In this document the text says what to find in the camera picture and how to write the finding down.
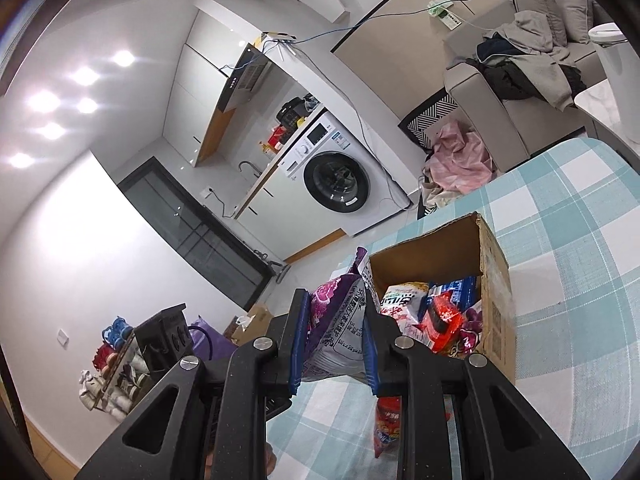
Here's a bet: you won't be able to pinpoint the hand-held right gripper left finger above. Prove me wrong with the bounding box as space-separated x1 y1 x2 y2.
77 287 313 480

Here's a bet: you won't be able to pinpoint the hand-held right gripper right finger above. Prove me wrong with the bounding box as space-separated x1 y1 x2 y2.
362 285 591 480

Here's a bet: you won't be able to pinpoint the white and orange snack packet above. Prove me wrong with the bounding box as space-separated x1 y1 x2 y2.
380 281 431 341

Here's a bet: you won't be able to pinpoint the red snack packet dark band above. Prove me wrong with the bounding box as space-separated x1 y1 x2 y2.
417 294 468 356

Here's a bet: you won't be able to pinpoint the brown cardboard box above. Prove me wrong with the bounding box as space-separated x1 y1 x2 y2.
367 212 517 386

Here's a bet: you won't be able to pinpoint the small cardboard box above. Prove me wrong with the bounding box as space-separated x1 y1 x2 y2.
225 302 273 346

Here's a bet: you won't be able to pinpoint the purple plastic bag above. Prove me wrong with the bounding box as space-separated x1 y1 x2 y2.
187 315 238 361

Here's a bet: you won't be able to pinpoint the shoe rack with shoes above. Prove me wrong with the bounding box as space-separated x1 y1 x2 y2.
77 315 151 421

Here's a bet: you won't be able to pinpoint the glossy red snack packet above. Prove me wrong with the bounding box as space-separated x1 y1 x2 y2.
372 395 403 458

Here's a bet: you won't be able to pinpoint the black glass door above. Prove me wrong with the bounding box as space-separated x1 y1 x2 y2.
117 156 273 311

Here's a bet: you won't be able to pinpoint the blue snack packet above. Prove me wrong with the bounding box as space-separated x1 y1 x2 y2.
427 276 478 313

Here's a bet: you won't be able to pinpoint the white kitchen counter cabinets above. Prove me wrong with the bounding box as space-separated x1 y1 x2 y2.
232 152 301 221

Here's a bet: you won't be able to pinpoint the white washing machine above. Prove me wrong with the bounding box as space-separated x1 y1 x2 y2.
280 107 413 238

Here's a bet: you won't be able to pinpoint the teal checkered tablecloth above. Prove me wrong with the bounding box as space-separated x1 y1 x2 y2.
265 137 640 480

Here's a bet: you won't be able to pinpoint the pink cloth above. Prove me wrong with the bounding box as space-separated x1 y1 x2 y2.
431 120 496 196

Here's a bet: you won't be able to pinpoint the black kitchen appliance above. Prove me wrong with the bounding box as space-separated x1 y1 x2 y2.
276 95 313 126

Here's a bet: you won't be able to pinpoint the black white patterned cushion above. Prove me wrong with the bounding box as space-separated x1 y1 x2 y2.
399 91 460 153

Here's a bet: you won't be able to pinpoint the white upper cabinets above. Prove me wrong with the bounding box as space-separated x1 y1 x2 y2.
162 7 251 168

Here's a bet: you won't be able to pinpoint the beige sofa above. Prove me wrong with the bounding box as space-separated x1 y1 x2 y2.
444 0 616 173

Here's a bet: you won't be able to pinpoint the range hood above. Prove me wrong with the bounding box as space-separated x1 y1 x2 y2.
217 42 273 113

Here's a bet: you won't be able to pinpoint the group of ceiling spotlights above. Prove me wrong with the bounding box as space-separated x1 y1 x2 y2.
5 45 138 171

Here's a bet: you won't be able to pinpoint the dark clothes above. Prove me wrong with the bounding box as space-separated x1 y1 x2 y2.
467 37 586 101

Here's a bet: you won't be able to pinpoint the marble side table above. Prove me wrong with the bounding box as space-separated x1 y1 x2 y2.
574 80 640 161

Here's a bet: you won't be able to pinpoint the grey jacket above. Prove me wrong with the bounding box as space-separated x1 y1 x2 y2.
495 0 576 111

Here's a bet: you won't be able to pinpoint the white cylindrical bin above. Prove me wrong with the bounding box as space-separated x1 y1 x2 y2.
587 23 633 138

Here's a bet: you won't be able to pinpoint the grey cushion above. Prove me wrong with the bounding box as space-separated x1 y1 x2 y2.
550 0 598 43

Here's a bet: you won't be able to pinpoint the white wall power strip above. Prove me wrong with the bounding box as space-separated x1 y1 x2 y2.
427 2 463 31

